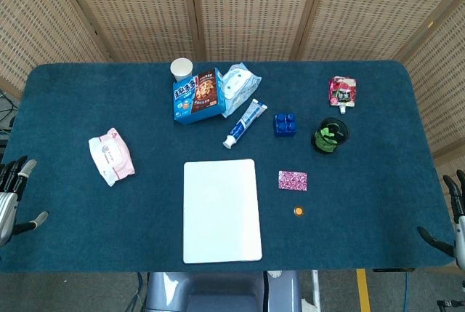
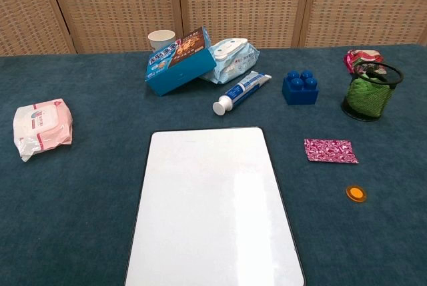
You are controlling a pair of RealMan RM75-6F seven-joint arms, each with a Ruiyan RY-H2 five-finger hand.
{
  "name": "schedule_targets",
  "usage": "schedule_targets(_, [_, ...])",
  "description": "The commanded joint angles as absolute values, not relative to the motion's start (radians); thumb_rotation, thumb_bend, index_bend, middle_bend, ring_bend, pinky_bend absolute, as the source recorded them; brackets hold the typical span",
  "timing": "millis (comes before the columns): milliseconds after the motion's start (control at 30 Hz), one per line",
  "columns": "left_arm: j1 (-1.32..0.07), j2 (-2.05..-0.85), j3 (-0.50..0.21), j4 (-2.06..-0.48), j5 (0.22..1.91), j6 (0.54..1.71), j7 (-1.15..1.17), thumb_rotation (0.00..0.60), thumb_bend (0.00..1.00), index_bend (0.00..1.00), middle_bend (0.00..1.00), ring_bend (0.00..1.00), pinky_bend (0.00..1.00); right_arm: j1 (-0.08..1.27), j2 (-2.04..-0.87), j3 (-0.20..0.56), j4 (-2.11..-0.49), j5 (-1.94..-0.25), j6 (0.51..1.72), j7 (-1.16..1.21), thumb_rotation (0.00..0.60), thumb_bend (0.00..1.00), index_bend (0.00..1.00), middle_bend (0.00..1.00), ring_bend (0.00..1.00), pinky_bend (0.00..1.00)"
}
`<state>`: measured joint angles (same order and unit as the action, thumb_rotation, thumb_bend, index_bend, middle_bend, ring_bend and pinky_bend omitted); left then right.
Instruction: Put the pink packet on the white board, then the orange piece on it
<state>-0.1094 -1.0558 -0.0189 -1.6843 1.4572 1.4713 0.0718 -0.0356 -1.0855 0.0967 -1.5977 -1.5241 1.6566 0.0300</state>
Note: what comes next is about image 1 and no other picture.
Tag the pink wet wipes pack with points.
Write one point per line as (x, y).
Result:
(110, 156)

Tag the white table leg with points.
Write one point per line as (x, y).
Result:
(315, 288)

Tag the blue building block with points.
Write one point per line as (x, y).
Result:
(286, 125)

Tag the blue cookie box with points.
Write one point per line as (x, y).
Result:
(199, 97)

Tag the white paper cup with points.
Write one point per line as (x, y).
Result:
(181, 69)

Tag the small orange disc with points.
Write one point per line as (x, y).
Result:
(298, 211)

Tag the light blue wet wipes pack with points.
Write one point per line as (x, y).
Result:
(239, 88)

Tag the woven bamboo folding screen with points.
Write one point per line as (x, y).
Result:
(254, 6)

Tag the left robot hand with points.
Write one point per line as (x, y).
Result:
(7, 203)

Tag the red drink pouch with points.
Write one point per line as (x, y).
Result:
(341, 94)

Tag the teal table mat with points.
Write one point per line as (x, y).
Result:
(72, 108)

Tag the green cloth in holder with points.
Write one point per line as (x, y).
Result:
(327, 136)

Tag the white rectangular board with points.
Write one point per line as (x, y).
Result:
(221, 212)

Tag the grey blue robot torso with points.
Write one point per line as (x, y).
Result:
(221, 292)

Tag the black mesh pen holder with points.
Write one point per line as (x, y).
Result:
(330, 135)

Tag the pink patterned small packet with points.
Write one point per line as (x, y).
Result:
(293, 180)

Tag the blue white toothpaste tube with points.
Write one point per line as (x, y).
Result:
(244, 124)

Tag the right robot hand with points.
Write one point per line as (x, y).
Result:
(458, 232)

